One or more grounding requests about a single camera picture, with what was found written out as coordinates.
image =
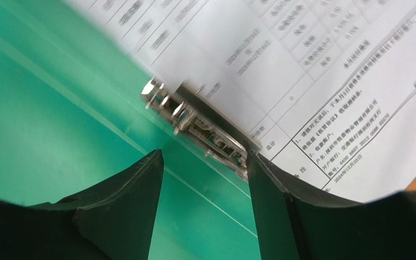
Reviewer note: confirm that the green file folder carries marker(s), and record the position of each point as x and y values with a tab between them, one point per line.
72	115

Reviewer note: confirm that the metal folder clip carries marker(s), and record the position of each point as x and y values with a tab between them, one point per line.
192	116

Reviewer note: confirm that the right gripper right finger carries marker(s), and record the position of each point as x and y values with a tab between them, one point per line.
295	220

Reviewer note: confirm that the printed paper sheet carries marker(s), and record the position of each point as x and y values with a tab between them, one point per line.
328	88

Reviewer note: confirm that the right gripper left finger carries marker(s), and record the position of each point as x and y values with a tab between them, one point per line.
113	219

